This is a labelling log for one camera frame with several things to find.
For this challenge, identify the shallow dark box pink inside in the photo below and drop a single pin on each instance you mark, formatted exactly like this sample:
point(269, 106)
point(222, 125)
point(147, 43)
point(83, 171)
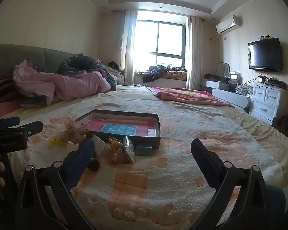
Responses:
point(134, 122)

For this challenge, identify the grey-green headboard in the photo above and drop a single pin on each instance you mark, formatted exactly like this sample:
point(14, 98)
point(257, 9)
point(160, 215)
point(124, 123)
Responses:
point(19, 52)

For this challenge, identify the white framed mirror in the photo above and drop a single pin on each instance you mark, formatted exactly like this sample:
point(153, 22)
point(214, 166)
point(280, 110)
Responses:
point(226, 68)

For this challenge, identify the blue printed card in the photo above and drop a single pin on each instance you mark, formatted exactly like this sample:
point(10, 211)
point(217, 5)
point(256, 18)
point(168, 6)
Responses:
point(118, 129)

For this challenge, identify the dark brown cloth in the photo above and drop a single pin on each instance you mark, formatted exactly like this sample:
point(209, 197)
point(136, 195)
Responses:
point(284, 125)

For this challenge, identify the white drawer cabinet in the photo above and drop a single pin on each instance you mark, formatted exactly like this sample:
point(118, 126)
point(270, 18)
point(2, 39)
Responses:
point(266, 100)

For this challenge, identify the white dotted scrunchie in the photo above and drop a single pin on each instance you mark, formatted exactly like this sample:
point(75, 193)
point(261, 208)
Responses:
point(74, 129)

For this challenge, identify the pink throw blanket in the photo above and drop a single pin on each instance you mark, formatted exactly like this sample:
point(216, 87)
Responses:
point(187, 94)

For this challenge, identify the window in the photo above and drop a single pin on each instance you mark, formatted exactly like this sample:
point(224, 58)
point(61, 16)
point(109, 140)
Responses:
point(158, 43)

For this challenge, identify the person's teal trouser leg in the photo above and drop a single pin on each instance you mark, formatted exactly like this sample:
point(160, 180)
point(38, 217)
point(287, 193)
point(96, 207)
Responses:
point(276, 203)

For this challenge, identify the white desk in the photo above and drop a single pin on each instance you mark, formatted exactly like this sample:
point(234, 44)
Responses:
point(230, 98)

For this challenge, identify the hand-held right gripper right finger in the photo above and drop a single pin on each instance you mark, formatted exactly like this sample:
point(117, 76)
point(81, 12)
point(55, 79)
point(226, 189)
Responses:
point(202, 159)

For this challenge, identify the white air conditioner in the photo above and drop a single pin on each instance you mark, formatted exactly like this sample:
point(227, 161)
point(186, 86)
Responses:
point(228, 24)

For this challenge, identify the black wall television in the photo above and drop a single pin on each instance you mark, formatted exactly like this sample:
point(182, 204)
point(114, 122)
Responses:
point(265, 54)

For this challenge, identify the pink fluffy hair clip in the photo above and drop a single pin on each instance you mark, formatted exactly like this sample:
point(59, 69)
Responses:
point(116, 152)

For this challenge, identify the yellow hair accessory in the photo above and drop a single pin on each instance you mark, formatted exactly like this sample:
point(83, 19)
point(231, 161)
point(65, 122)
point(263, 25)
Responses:
point(55, 141)

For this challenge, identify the person's left hand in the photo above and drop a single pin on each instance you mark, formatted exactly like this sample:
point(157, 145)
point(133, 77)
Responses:
point(0, 165)

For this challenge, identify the dark floral quilt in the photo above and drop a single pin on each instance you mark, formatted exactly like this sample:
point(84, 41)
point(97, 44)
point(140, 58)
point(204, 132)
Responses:
point(79, 63)

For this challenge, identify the dark puffer jacket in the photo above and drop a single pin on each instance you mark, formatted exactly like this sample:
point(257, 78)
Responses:
point(154, 73)

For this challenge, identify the pink quilt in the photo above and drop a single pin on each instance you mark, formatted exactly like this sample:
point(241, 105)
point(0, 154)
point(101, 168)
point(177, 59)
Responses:
point(69, 86)

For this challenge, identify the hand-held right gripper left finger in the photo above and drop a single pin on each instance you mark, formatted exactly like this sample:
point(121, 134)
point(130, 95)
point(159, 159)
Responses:
point(82, 158)

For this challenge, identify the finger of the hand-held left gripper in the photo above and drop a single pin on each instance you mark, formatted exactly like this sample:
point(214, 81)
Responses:
point(31, 128)
point(4, 121)

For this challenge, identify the white hair clip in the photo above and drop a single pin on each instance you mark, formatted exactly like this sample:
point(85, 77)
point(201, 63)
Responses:
point(71, 147)

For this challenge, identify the clear plastic bag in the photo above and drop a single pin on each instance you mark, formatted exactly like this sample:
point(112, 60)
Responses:
point(129, 148)

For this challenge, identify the striped pillow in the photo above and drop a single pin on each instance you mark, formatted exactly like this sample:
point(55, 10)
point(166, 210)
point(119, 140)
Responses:
point(2, 88)

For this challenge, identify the pile of colourful cloth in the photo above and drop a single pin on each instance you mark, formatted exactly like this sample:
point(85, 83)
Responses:
point(177, 72)

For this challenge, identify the black cloth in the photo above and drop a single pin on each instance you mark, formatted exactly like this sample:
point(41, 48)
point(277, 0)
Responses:
point(114, 66)

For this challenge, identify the clear plastic sleeve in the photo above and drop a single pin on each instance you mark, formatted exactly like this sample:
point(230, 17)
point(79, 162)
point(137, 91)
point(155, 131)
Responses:
point(152, 132)

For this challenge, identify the sheer white curtain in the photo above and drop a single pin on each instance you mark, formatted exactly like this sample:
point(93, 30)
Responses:
point(194, 52)
point(129, 52)

